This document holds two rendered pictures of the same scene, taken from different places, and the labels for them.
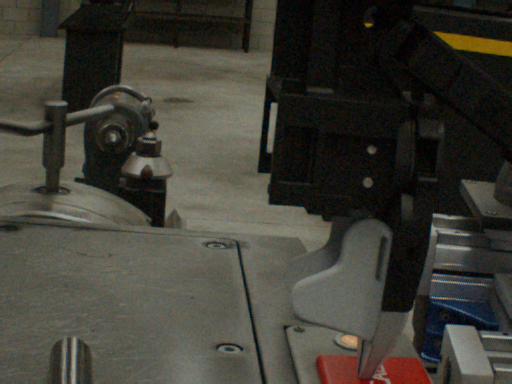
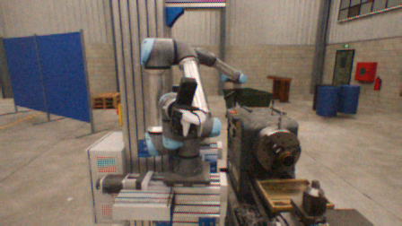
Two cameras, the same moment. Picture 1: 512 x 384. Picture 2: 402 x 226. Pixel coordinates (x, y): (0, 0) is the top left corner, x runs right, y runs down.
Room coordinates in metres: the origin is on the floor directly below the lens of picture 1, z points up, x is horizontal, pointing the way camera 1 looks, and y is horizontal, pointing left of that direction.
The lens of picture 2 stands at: (2.53, -0.35, 1.72)
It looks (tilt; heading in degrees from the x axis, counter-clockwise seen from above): 13 degrees down; 180
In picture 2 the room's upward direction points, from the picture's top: straight up
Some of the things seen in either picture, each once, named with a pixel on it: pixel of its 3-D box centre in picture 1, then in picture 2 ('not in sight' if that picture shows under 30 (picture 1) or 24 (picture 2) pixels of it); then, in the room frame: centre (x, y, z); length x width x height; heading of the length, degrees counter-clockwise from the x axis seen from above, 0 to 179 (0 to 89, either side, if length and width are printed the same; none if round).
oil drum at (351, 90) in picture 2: not in sight; (347, 99); (-5.13, 4.43, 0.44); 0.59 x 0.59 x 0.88
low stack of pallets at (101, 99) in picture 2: not in sight; (108, 99); (-6.13, -3.93, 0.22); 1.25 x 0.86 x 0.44; 9
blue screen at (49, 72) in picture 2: not in sight; (42, 79); (-3.83, -4.68, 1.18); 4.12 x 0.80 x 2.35; 58
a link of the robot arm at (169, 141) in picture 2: not in sight; (177, 131); (1.72, -0.45, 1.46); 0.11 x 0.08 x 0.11; 109
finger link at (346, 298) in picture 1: (347, 304); not in sight; (0.49, -0.05, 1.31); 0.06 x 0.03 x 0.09; 95
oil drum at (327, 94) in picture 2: not in sight; (327, 100); (-4.73, 3.57, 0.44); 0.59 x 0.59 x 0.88
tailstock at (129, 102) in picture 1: (113, 161); not in sight; (2.14, 0.29, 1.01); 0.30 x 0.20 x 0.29; 5
